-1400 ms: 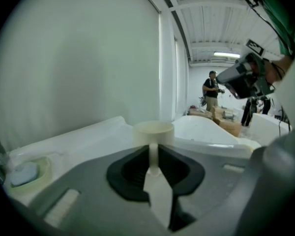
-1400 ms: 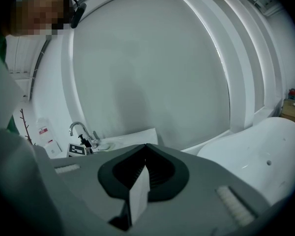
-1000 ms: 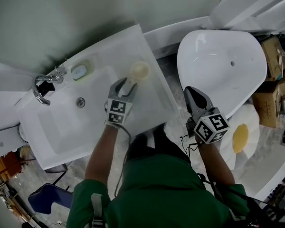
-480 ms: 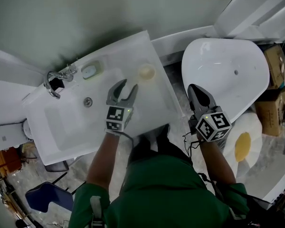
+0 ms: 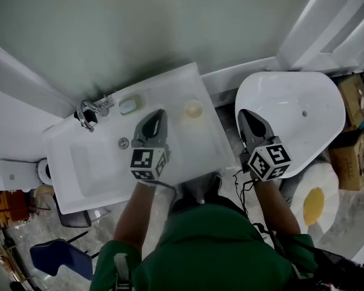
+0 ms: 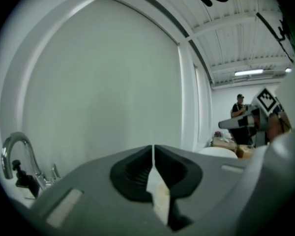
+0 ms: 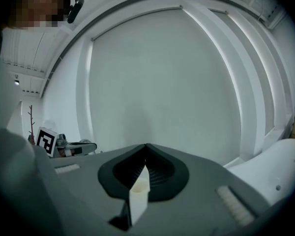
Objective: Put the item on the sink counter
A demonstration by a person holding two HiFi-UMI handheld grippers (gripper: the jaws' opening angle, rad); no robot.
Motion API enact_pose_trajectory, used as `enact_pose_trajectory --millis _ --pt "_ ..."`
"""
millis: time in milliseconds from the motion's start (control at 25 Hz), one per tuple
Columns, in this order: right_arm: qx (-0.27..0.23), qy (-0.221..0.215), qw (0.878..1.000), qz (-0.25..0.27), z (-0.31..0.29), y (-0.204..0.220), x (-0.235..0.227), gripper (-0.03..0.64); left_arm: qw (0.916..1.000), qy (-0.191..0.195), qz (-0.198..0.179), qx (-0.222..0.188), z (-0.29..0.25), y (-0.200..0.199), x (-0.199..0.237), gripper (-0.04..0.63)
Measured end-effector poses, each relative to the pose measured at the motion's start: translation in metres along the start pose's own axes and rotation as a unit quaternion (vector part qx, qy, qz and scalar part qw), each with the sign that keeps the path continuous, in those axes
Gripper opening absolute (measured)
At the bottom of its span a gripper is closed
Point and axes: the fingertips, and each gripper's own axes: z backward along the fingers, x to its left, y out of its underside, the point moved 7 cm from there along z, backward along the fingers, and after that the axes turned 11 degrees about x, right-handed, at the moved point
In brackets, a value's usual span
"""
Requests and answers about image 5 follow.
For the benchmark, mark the metal sink drain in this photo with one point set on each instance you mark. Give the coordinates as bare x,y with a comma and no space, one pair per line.
123,142

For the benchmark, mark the black shoulder bag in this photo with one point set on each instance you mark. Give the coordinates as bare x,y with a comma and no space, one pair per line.
336,268

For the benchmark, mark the person's left forearm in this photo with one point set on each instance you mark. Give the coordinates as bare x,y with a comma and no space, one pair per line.
135,214

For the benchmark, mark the blue chair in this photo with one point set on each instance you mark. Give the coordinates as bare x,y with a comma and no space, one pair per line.
60,259

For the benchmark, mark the white round container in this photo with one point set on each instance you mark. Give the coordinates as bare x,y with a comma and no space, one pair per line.
43,171

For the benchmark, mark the white framed structure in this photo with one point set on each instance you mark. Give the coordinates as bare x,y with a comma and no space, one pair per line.
321,26

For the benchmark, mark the person's dark legs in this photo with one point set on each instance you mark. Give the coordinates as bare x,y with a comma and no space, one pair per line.
197,192

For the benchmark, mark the small cardboard box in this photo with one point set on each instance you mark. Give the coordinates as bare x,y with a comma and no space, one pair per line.
350,102

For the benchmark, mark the white plastic box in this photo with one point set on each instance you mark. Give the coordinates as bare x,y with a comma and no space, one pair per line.
15,174

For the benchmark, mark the orange wooden furniture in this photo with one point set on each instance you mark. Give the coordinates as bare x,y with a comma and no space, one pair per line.
6,205

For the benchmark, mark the white soap bar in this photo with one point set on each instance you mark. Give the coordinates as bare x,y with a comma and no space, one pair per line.
128,106

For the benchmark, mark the person's green shirt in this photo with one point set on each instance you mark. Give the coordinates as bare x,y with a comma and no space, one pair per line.
206,253

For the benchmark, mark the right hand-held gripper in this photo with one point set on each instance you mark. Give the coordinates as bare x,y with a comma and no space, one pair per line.
268,162

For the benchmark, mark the large cardboard box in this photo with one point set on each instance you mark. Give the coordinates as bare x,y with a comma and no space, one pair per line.
347,162

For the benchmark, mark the chrome faucet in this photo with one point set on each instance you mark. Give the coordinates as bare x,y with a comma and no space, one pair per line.
88,114

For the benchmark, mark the person's right forearm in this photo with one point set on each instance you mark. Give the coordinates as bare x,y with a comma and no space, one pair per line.
277,208

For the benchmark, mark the white bathtub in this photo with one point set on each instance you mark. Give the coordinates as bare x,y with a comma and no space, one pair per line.
291,102

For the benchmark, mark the white sink counter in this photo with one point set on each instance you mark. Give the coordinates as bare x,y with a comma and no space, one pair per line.
197,150

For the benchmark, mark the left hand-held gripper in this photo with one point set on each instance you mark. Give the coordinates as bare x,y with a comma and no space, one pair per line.
145,162

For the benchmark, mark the pale yellow round item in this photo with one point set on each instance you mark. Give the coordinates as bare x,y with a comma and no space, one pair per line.
193,108

